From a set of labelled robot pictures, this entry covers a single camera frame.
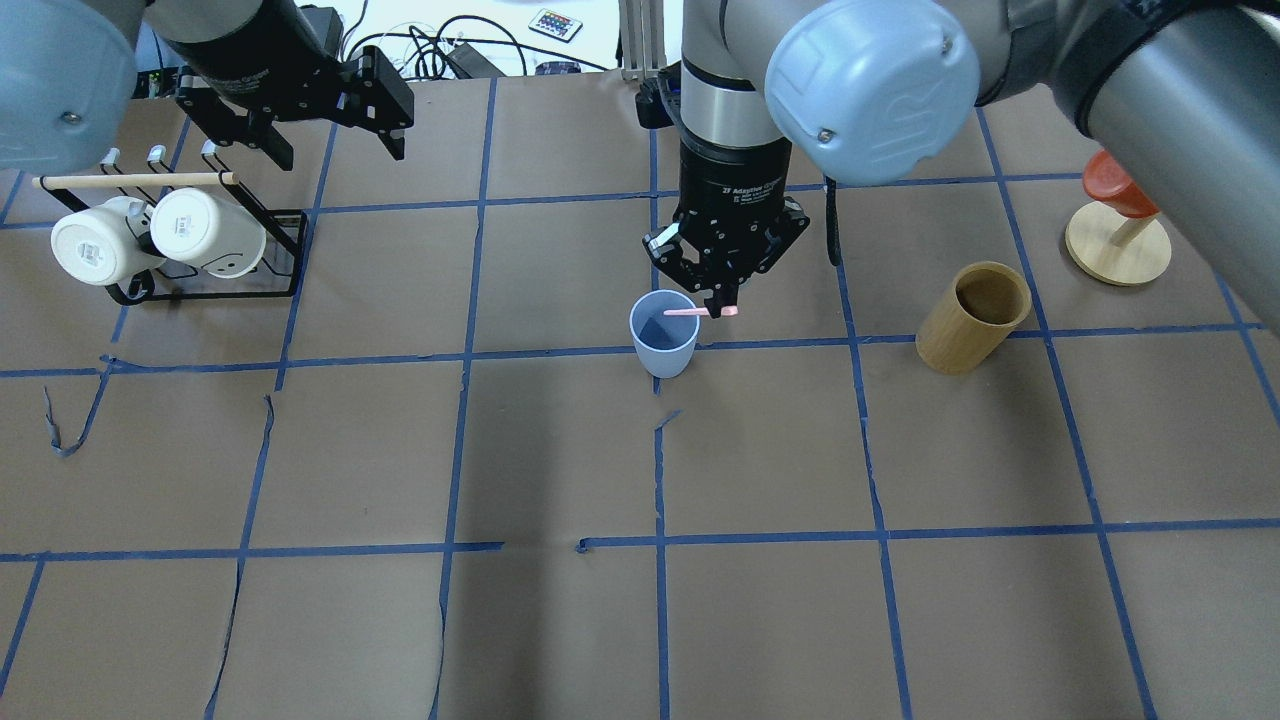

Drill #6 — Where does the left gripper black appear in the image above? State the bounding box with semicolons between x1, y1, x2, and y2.
175;46;415;172

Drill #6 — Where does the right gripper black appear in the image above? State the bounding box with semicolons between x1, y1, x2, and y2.
643;135;810;319

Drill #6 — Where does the pink chopstick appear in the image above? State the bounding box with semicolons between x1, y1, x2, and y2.
663;305;740;319

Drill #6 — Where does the light blue plastic cup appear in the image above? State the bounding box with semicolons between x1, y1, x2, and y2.
628;290;701;379

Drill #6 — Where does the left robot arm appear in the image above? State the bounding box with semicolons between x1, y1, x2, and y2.
1;1;415;176

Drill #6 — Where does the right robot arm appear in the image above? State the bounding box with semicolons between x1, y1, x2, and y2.
636;1;1279;329

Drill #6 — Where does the bamboo chopstick holder cup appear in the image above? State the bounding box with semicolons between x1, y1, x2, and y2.
915;261;1032;375

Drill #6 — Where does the orange cup on stand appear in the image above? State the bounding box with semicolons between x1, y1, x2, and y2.
1082;149;1160;219

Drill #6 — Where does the white mug far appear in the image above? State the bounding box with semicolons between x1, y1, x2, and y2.
150;187;268;279

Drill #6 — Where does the white mug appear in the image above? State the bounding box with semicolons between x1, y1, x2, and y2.
50;196;166;287
150;187;268;279

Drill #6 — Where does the small remote control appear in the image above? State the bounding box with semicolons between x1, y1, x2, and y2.
527;8;584;44

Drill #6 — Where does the white mug near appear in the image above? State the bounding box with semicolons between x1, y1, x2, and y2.
50;196;166;287

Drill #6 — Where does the wooden mug tree stand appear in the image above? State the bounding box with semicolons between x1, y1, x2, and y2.
1064;201;1172;287

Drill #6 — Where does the wooden dowel rack handle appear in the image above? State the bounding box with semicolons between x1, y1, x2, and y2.
32;172;241;192

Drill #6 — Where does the black wire mug rack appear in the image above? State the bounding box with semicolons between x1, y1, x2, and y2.
32;141;308;306

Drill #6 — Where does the aluminium frame post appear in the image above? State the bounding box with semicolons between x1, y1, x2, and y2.
618;0;669;85

